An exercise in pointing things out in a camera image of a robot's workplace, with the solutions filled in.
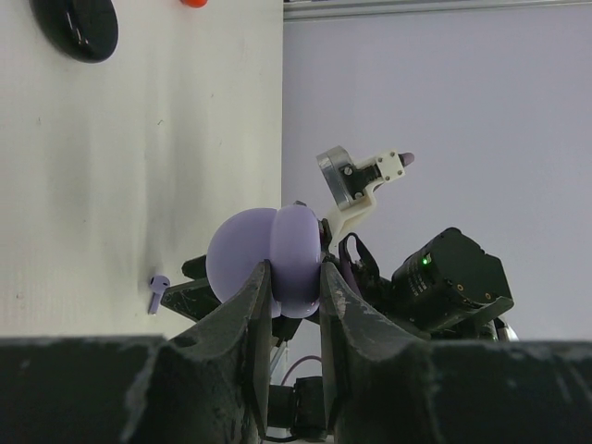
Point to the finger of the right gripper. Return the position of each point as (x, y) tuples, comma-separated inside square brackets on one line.
[(195, 268), (194, 300)]

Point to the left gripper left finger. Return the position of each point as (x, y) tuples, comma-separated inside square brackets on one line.
[(209, 384)]

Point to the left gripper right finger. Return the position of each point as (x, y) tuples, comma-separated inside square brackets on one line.
[(384, 385)]

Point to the purple earbud charging case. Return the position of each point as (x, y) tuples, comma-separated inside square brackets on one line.
[(287, 238)]

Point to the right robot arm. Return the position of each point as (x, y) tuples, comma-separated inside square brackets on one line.
[(449, 289)]

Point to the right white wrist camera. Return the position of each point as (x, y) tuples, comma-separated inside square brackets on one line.
[(353, 185)]

